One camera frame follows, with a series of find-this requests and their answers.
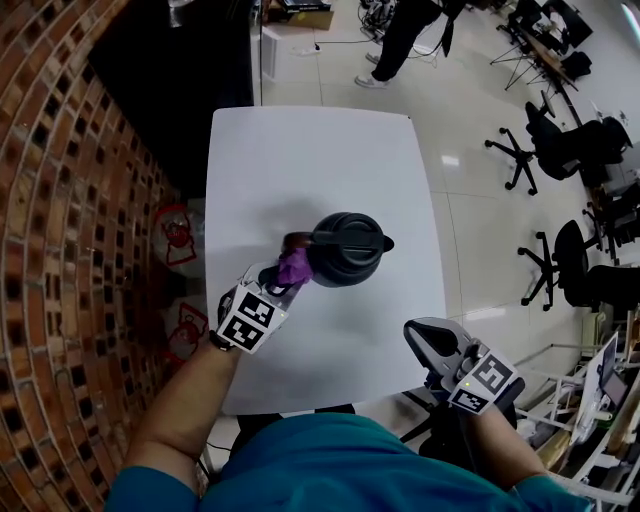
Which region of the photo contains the purple cloth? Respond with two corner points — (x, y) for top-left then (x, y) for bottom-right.
(277, 249), (314, 286)

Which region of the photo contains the white air purifier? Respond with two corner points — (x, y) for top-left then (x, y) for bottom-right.
(260, 27), (279, 81)

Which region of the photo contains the person's teal shirt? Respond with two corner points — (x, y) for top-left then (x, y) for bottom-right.
(104, 414), (594, 512)

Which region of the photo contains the black wristband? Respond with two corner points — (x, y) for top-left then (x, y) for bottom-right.
(208, 329), (236, 354)

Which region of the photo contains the person's left forearm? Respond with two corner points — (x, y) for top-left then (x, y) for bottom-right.
(122, 342), (241, 494)

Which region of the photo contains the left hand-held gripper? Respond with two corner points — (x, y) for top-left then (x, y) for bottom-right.
(215, 262), (309, 355)

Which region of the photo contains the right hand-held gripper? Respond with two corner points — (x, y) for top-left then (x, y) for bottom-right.
(403, 317), (525, 415)

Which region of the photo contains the white table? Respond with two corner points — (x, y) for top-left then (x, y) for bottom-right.
(204, 106), (448, 416)

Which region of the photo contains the black thermos jug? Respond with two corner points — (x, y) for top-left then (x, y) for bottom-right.
(282, 212), (396, 290)

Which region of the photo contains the black office chair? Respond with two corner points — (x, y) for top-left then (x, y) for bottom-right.
(399, 379), (526, 471)
(484, 102), (634, 196)
(517, 219), (640, 314)

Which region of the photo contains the wooden desk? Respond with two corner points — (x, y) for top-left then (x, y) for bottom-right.
(489, 19), (581, 94)

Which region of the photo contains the person's right forearm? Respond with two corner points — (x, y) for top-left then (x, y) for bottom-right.
(462, 407), (549, 491)

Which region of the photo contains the tablet on white stand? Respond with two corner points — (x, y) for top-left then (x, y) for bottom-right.
(569, 332), (631, 446)

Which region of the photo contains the cardboard box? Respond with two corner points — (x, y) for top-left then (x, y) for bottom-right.
(264, 0), (336, 31)

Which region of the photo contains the black cabinet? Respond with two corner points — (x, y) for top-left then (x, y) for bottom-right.
(87, 0), (256, 201)

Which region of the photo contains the clear water jug red handle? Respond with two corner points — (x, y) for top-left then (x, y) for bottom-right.
(159, 299), (211, 371)
(152, 199), (206, 276)

